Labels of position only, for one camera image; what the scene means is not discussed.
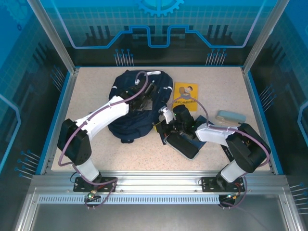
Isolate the navy blue backpack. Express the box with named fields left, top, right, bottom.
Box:
left=108, top=70, right=174, bottom=144

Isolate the black pencil case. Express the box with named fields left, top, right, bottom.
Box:
left=166, top=133, right=200, bottom=160

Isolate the yellow book with cartoon cover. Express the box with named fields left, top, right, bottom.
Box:
left=172, top=81, right=199, bottom=113

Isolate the grey blue stapler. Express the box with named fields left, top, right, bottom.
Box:
left=215, top=110, right=246, bottom=126

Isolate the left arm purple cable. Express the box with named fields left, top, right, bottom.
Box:
left=59, top=71, right=149, bottom=210

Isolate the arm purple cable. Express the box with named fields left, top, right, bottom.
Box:
left=59, top=71, right=149, bottom=210
left=167, top=96, right=270, bottom=210

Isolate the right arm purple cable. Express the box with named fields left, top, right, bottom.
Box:
left=167, top=96, right=270, bottom=210

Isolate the aluminium cross rail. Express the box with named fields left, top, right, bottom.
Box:
left=31, top=170, right=288, bottom=194

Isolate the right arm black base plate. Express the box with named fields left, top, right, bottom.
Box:
left=201, top=176, right=246, bottom=193

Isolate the slotted aluminium cable duct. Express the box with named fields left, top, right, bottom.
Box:
left=38, top=194, right=221, bottom=205

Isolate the aluminium side rail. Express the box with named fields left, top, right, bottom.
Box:
left=39, top=68, right=80, bottom=175
left=241, top=67, right=284, bottom=175

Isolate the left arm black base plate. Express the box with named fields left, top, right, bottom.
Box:
left=73, top=177, right=118, bottom=193

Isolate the aluminium frame post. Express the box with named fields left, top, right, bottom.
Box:
left=242, top=0, right=289, bottom=75
left=26, top=0, right=80, bottom=75

